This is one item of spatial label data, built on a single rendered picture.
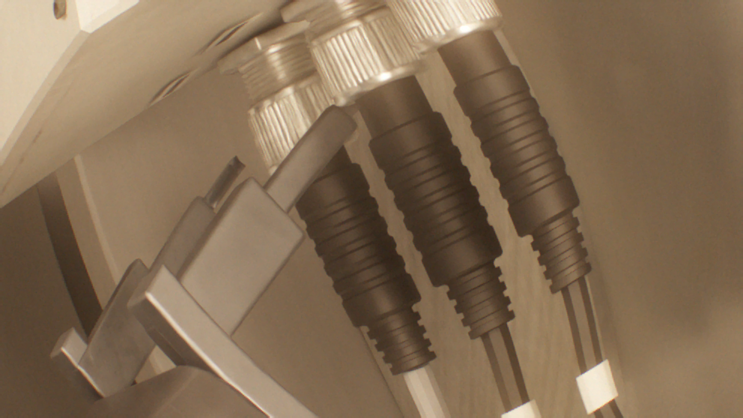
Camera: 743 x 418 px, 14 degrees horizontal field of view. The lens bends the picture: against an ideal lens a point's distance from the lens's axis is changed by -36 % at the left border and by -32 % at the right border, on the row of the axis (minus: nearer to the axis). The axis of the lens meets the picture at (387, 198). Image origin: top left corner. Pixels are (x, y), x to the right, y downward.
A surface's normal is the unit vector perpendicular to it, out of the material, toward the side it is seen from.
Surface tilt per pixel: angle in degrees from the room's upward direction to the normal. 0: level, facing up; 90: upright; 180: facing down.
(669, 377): 90
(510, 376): 52
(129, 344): 44
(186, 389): 16
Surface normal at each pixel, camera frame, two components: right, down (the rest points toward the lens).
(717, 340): -0.85, 0.37
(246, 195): 0.47, -0.26
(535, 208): -0.30, 0.09
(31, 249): 0.37, -0.05
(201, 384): 0.01, -0.61
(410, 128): 0.05, -0.07
